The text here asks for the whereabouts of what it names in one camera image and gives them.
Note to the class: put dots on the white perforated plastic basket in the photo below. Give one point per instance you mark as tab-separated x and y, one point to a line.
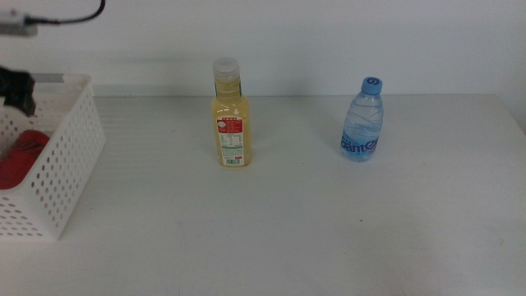
76	80

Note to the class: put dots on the red cola can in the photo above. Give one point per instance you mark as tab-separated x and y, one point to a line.
20	160

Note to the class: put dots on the yellow juice bottle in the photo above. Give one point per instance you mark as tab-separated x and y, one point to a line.
231	111

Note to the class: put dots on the clear water bottle blue cap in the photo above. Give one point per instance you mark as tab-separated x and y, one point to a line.
362	123

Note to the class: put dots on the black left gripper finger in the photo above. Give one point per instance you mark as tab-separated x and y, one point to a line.
18	90

